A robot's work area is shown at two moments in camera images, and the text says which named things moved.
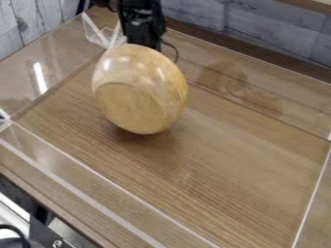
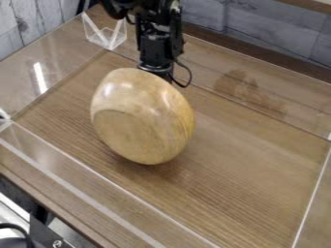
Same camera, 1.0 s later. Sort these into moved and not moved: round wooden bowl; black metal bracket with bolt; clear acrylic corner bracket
Moved: round wooden bowl
Not moved: black metal bracket with bolt; clear acrylic corner bracket
